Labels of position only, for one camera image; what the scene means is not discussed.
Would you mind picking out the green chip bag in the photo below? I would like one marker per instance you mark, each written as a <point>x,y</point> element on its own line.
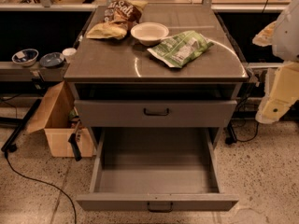
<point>180,49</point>

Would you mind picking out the black tool in box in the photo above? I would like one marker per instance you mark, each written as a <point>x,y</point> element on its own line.
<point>73,142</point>

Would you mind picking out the blue white bowl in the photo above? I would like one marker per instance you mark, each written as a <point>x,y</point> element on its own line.
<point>25,57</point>

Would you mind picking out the cardboard box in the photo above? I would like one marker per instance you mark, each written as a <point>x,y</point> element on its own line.
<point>52,117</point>

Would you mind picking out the dark blue bowl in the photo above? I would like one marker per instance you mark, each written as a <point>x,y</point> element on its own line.
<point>52,60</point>

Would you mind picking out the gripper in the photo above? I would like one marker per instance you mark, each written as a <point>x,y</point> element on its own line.
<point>288,36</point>

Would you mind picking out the grey drawer cabinet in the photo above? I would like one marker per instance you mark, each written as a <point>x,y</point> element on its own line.
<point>124,70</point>

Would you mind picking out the grey middle drawer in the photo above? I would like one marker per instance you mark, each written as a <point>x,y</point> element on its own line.
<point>182,114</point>

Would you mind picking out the grey side shelf left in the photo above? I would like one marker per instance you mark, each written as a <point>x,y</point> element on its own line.
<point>12,72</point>

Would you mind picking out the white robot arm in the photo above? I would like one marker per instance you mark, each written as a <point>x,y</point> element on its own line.
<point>282,34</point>

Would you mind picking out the grey open bottom drawer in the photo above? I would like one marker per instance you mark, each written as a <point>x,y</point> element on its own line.
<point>159,170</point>

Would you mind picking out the white paper cup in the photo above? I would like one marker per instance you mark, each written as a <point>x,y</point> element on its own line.
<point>69,54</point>

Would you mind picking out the black pole on floor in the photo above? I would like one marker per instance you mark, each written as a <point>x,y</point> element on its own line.
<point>18,125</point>

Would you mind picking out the brown chip bag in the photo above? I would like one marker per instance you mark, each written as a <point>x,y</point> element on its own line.
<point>119,18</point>

